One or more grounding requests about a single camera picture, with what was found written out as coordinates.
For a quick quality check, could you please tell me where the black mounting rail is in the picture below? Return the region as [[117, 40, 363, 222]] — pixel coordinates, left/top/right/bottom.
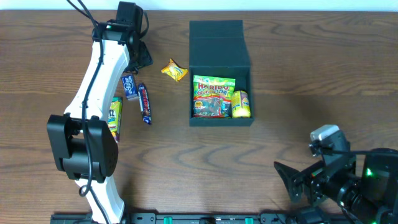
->
[[49, 212, 364, 224]]

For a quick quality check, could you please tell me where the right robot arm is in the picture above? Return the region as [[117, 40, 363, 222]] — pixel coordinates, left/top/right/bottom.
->
[[274, 131, 397, 223]]

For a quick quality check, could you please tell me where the blue Eclipse mint tin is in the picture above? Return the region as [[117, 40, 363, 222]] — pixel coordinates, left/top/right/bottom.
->
[[121, 75, 138, 100]]

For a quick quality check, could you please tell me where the dark blue chocolate bar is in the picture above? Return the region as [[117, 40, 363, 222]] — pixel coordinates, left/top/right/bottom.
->
[[138, 83, 152, 125]]

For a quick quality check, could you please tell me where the green Pretz snack box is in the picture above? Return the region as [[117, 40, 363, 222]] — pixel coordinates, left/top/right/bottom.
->
[[108, 96, 123, 142]]

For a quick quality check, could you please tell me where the green Haribo gummy bag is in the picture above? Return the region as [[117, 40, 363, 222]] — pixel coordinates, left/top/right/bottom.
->
[[193, 75, 236, 118]]

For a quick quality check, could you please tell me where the small orange candy packet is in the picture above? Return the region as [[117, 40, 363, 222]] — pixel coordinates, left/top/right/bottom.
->
[[161, 58, 188, 82]]

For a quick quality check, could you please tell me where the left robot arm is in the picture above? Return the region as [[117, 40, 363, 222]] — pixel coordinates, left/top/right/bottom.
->
[[47, 1, 153, 223]]

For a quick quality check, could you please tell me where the black gift box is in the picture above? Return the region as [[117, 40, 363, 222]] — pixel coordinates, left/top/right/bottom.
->
[[189, 20, 254, 127]]

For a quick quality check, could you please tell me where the yellow Mentos bottle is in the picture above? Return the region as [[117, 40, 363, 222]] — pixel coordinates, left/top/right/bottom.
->
[[231, 90, 251, 118]]

